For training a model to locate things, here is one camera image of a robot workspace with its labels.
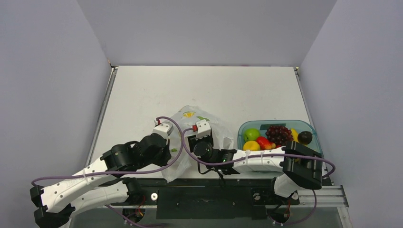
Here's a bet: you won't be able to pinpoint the white plastic bag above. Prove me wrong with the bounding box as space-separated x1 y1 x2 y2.
161 105 235 182

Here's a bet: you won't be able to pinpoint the fake yellow lemon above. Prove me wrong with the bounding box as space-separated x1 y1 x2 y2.
243 141 261 151

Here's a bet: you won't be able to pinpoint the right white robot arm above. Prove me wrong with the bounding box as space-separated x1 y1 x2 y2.
187 136 323 203

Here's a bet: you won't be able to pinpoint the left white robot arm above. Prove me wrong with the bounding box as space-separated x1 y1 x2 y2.
30 133 171 228

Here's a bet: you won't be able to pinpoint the fake green apple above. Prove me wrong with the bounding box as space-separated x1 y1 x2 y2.
243 128 261 142

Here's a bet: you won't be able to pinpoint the fake red strawberry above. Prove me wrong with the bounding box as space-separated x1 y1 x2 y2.
255 136 276 150

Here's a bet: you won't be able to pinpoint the fake purple grapes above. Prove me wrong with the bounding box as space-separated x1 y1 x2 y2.
265 125 294 146

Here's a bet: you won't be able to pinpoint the fake yellow banana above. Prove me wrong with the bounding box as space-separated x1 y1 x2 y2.
290 128 299 142

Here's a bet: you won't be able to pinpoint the fake dark plum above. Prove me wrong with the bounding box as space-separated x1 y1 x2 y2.
297 131 313 145

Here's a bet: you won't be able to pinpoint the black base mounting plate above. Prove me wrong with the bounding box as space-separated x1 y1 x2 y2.
112 178 300 219

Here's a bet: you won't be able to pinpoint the teal plastic tray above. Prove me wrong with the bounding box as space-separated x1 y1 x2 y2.
232 120 322 173

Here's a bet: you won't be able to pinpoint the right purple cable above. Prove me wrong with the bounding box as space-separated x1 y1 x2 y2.
181 127 336 180

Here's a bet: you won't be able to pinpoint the purple cable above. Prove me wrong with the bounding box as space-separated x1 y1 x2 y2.
31 116 184 187
181 127 336 180

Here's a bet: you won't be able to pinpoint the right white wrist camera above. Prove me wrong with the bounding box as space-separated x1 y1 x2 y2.
192 119 211 140

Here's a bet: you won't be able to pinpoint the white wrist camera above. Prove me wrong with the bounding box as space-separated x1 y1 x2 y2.
192 119 211 140
152 119 173 139

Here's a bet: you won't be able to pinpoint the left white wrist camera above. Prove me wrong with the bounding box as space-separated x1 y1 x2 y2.
152 119 173 139

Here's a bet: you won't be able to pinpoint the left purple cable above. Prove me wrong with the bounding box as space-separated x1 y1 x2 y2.
31 116 184 187

